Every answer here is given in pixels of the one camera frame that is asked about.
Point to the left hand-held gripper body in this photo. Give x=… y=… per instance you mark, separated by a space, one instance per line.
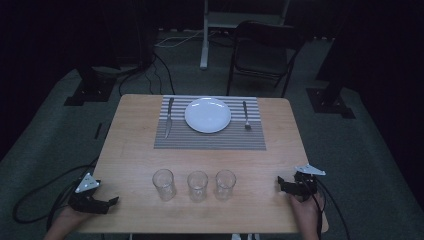
x=84 y=199

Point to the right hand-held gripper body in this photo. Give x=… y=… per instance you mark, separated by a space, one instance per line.
x=305 y=183

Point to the person's left hand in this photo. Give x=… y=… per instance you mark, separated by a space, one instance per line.
x=71 y=218

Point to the person's right hand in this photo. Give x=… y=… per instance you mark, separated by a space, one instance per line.
x=308 y=211

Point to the clear drinking glass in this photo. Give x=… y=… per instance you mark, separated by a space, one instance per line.
x=164 y=184
x=225 y=184
x=197 y=186

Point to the small black floor object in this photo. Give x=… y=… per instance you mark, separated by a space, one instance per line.
x=98 y=131

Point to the metal fork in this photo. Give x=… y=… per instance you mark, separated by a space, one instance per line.
x=246 y=115

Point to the striped grey placemat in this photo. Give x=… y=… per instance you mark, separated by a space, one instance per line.
x=210 y=141

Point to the white round plate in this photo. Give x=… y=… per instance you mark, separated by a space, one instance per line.
x=207 y=115

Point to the metal table knife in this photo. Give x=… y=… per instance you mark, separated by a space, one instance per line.
x=168 y=120

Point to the black folding chair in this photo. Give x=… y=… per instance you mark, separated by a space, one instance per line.
x=263 y=53

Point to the white metal stand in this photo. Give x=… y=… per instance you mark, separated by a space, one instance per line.
x=205 y=40

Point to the black stand with base plate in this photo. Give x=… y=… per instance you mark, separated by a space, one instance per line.
x=91 y=88
x=328 y=101

